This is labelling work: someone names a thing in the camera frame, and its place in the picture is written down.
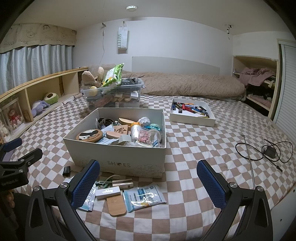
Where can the black charger with cable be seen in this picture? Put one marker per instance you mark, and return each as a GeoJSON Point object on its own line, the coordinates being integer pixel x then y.
{"type": "Point", "coordinates": [270, 152]}

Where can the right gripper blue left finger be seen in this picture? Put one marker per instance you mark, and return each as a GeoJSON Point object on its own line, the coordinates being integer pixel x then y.
{"type": "Point", "coordinates": [52, 212]}

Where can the white louvered door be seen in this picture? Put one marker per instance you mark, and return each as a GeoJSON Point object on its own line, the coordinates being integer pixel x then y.
{"type": "Point", "coordinates": [285, 113]}

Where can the ceiling smoke detector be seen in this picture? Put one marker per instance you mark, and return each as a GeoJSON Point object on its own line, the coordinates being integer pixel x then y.
{"type": "Point", "coordinates": [131, 8]}

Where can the framed doll picture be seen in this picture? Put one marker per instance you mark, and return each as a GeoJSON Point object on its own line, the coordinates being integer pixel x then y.
{"type": "Point", "coordinates": [13, 115]}

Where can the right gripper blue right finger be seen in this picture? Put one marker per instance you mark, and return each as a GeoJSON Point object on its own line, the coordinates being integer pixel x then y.
{"type": "Point", "coordinates": [255, 223]}

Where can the white rectangular remote box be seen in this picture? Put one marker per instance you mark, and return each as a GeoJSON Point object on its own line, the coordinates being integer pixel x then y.
{"type": "Point", "coordinates": [107, 192]}

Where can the white crumpled cloth ball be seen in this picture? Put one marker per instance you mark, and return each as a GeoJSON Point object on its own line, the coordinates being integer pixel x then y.
{"type": "Point", "coordinates": [144, 121]}

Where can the green clip with cord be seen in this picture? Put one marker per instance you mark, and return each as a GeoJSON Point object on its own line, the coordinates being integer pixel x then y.
{"type": "Point", "coordinates": [107, 181]}

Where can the white blue medicine sachet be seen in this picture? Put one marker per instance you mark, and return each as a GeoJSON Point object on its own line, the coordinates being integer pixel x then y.
{"type": "Point", "coordinates": [142, 197]}

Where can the closet shelf with clothes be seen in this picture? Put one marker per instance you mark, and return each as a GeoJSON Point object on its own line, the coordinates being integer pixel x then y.
{"type": "Point", "coordinates": [261, 77]}

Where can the beige plush bunny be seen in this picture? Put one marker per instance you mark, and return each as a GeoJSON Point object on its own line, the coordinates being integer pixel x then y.
{"type": "Point", "coordinates": [88, 79]}

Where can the brown folded duvet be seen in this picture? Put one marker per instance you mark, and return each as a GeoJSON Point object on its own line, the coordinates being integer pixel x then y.
{"type": "Point", "coordinates": [200, 85]}

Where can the orange capped film roll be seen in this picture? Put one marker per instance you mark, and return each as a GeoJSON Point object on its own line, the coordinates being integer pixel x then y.
{"type": "Point", "coordinates": [135, 129]}

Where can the panda cork coaster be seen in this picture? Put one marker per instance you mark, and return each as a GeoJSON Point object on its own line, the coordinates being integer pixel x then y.
{"type": "Point", "coordinates": [92, 135]}

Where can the white shoes cardboard box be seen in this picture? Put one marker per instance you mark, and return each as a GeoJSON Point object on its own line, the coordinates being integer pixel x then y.
{"type": "Point", "coordinates": [119, 154]}

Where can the blue grey curtain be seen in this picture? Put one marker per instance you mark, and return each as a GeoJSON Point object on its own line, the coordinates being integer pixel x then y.
{"type": "Point", "coordinates": [24, 64]}

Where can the bamboo wooden board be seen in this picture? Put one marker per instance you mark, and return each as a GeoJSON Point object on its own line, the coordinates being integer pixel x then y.
{"type": "Point", "coordinates": [116, 205]}

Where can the wooden headboard shelf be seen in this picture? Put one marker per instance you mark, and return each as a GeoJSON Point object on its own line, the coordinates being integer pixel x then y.
{"type": "Point", "coordinates": [21, 98]}

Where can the small black box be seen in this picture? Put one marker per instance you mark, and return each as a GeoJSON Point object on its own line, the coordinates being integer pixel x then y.
{"type": "Point", "coordinates": [66, 171]}

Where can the clear plastic storage bin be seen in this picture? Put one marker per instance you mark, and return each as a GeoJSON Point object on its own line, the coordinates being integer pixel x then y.
{"type": "Point", "coordinates": [126, 95]}

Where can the green avocado plush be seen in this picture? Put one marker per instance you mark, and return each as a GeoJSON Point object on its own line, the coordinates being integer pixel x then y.
{"type": "Point", "coordinates": [51, 98]}

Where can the yellow ball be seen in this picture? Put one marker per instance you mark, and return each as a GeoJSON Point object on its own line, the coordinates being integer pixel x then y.
{"type": "Point", "coordinates": [92, 91]}

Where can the purple plush toy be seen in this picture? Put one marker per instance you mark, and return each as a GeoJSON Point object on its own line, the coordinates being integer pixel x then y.
{"type": "Point", "coordinates": [38, 107]}

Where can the white sweet hanging bag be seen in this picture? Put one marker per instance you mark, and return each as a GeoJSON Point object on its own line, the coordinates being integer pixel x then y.
{"type": "Point", "coordinates": [122, 37]}

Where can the green white wipes pack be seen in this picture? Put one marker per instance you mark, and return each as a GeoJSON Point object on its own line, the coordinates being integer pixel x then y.
{"type": "Point", "coordinates": [113, 76]}

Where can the small blue white sachet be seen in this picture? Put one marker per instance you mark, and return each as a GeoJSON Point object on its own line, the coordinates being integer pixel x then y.
{"type": "Point", "coordinates": [89, 201]}

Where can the shallow white tray box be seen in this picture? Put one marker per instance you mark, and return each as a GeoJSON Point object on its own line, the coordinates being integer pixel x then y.
{"type": "Point", "coordinates": [191, 112]}

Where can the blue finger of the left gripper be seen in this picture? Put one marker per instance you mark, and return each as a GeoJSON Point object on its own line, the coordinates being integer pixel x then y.
{"type": "Point", "coordinates": [30, 158]}
{"type": "Point", "coordinates": [11, 145]}

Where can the pink candy bag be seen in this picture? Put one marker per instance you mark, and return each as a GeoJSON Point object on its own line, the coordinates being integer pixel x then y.
{"type": "Point", "coordinates": [150, 138]}

